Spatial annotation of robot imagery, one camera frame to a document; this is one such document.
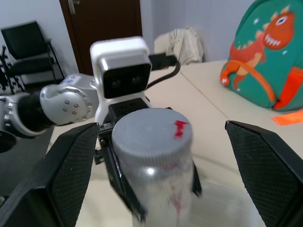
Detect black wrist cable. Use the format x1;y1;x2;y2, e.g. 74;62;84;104
147;52;182;89

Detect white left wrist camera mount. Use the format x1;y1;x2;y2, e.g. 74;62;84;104
89;36;152;124

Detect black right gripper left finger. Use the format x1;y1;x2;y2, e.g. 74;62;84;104
0;122;100;227

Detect orange flat strap piece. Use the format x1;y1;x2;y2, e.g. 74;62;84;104
272;111;303;126

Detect beige cloth bag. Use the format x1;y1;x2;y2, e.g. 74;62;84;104
153;26;205;65

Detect grey jar lid red mark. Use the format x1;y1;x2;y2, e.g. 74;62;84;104
111;107;194;166

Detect dark brown door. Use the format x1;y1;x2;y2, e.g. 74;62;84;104
59;0;143;76

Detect clear plastic box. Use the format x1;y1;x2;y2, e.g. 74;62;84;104
187;179;269;227

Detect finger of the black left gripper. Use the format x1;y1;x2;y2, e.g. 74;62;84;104
190;157;203;199
105;145;147;222

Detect black folding chair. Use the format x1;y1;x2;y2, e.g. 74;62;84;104
0;20;65;93

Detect clear plastic jar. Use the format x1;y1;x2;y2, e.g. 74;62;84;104
116;148;197;227

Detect green dinosaur backpack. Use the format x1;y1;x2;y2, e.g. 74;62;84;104
219;0;303;112

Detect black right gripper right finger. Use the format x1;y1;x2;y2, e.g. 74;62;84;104
224;120;303;227

